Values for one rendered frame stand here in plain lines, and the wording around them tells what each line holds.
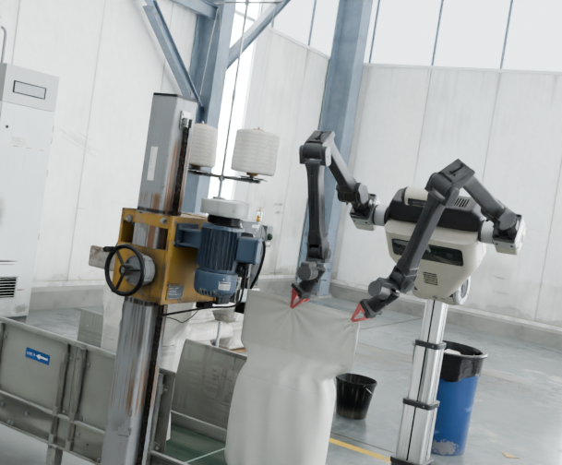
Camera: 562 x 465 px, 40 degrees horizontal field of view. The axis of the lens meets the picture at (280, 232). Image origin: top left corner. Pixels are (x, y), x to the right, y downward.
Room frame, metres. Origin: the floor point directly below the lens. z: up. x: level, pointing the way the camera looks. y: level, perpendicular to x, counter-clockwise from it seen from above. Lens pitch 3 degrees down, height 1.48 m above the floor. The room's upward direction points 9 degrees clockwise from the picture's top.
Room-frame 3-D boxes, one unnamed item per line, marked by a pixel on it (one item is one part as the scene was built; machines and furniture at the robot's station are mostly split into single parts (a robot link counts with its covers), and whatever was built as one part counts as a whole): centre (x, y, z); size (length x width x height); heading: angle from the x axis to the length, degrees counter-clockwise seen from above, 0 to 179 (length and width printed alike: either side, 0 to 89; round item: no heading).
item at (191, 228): (2.71, 0.29, 1.27); 0.12 x 0.09 x 0.09; 149
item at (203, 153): (2.96, 0.36, 1.61); 0.15 x 0.14 x 0.17; 59
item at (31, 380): (3.16, 0.77, 0.53); 1.05 x 0.02 x 0.41; 59
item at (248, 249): (2.69, 0.10, 1.25); 0.10 x 0.08 x 0.12; 174
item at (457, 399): (4.92, -1.19, 0.32); 0.51 x 0.48 x 0.65; 149
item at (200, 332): (5.93, 0.58, 0.32); 0.66 x 0.43 x 0.15; 151
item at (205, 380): (3.62, 0.49, 0.53); 1.05 x 0.02 x 0.41; 59
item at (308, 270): (2.83, -0.14, 1.23); 0.11 x 0.09 x 0.12; 151
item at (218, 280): (2.70, 0.20, 1.21); 0.15 x 0.15 x 0.25
